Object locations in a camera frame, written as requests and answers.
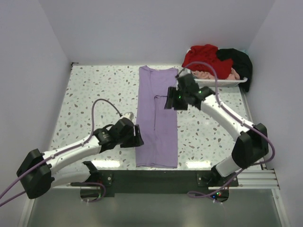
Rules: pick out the red t shirt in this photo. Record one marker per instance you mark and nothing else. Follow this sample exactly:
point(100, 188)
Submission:
point(207, 53)

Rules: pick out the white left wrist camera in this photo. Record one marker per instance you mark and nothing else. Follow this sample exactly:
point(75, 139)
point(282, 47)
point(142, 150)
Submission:
point(128, 115)

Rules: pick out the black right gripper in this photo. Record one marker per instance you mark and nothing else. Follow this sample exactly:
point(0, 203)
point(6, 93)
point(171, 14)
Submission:
point(173, 91)

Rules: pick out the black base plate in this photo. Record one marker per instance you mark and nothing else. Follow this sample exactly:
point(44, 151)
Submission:
point(112, 182)

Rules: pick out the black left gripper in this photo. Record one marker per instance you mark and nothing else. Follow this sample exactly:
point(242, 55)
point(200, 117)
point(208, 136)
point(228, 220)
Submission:
point(138, 141)

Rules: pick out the pink t shirt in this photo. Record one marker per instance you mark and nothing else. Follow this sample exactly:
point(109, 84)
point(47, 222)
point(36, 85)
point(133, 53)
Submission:
point(207, 75)

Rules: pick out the white laundry basket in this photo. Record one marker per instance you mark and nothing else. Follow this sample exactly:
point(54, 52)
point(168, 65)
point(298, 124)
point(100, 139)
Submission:
point(221, 82)

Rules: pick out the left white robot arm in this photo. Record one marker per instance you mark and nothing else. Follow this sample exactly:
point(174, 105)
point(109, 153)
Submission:
point(39, 171)

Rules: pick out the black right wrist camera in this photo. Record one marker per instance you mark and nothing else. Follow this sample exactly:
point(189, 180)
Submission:
point(187, 83)

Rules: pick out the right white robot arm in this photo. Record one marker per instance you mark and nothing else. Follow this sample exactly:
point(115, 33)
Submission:
point(250, 139)

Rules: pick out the lilac t shirt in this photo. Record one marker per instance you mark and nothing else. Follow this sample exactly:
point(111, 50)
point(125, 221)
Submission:
point(158, 126)

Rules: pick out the black t shirt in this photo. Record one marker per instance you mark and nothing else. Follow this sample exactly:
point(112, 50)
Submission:
point(241, 64)

